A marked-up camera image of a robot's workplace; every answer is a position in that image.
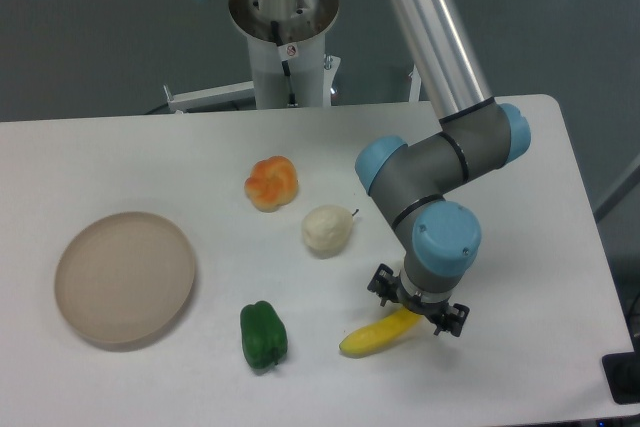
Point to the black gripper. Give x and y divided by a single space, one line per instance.
434 306

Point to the yellow banana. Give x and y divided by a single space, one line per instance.
376 336

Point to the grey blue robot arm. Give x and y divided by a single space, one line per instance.
408 182

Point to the white pear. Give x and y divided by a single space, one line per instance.
326 229

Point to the green bell pepper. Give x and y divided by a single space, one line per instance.
263 336

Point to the orange bread roll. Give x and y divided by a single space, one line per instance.
272 183

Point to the black device at table edge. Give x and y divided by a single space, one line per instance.
622 375

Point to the beige round plate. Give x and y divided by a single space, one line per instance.
125 280

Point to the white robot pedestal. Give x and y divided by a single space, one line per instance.
289 65

